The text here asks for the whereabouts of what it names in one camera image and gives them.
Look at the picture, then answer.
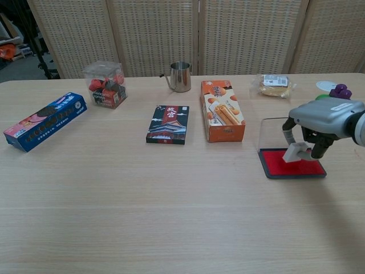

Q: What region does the purple grape toy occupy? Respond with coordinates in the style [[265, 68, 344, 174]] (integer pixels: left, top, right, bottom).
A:
[[328, 83, 353, 101]]

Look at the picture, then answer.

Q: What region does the clear box of coffee capsules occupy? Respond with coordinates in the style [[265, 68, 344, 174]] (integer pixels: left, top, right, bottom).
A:
[[83, 60, 128, 111]]

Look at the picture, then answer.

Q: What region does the orange egg roll box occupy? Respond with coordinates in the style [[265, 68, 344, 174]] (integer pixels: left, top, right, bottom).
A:
[[200, 79, 246, 143]]

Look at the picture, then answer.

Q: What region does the dark palace print box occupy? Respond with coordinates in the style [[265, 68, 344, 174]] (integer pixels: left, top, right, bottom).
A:
[[145, 104, 190, 146]]

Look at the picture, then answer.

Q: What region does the packaged pastry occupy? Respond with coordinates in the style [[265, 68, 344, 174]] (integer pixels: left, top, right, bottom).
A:
[[250, 74, 298, 99]]

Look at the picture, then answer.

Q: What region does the red ink pad case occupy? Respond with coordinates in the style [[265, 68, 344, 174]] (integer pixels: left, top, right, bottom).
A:
[[254, 116, 327, 180]]

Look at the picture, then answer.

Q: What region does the woven folding screen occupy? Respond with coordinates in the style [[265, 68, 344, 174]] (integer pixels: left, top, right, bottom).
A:
[[26, 0, 365, 80]]

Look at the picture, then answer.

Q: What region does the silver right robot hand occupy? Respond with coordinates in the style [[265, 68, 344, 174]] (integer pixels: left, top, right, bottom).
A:
[[281, 99, 365, 161]]

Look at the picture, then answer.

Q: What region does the small red white stamp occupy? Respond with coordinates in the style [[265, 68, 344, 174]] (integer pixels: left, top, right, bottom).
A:
[[282, 142, 309, 164]]

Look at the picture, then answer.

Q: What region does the black tripod stand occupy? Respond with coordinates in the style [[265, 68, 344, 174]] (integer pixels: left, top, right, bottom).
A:
[[17, 0, 61, 80]]

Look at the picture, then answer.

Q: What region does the blue cookie box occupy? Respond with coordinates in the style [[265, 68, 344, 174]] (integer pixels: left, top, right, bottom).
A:
[[3, 91, 88, 153]]

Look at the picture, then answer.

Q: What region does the steel pitcher with thin spout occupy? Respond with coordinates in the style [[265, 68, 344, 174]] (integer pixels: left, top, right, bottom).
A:
[[159, 61, 192, 93]]

